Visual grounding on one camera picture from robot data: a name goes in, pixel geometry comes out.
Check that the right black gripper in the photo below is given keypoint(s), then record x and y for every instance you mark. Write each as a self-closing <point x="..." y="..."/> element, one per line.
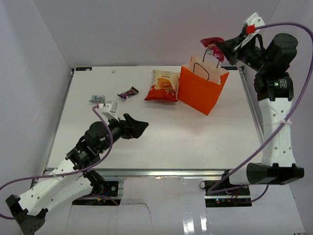
<point x="228" y="46"/>

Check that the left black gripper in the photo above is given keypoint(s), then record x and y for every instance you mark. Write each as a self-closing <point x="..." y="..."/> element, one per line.
<point x="136" y="128"/>

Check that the red candy packet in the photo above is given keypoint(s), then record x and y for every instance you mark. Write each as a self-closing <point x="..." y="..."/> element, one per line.
<point x="211" y="45"/>

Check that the silver candy wrapper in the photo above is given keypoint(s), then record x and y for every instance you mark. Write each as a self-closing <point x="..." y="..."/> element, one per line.
<point x="98" y="99"/>

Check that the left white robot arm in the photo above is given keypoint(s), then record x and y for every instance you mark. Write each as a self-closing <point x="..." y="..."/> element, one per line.
<point x="73" y="177"/>

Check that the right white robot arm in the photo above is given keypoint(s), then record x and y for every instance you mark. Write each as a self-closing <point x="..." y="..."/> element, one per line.
<point x="274" y="89"/>

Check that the orange paper bag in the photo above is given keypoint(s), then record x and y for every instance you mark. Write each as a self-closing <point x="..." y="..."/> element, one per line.
<point x="201" y="84"/>

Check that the orange chips bag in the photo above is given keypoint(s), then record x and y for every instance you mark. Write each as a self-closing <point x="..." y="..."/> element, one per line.
<point x="164" y="87"/>

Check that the purple M&M's packet upper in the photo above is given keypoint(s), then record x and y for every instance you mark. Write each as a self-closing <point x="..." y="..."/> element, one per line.
<point x="129" y="93"/>

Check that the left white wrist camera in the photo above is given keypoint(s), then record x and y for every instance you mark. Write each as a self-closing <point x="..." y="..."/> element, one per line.
<point x="109" y="110"/>

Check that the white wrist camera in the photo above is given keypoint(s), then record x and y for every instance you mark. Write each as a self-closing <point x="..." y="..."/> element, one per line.
<point x="249" y="28"/>
<point x="109" y="110"/>

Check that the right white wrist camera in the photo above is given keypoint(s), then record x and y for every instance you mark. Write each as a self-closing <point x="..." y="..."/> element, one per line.
<point x="249" y="28"/>

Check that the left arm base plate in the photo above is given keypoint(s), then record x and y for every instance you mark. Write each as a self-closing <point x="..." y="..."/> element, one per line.
<point x="102" y="195"/>

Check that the aluminium table frame rail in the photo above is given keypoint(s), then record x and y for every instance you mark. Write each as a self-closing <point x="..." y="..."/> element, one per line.
<point x="183" y="173"/>

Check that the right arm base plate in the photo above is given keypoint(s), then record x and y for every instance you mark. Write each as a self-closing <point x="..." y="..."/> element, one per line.
<point x="239" y="197"/>

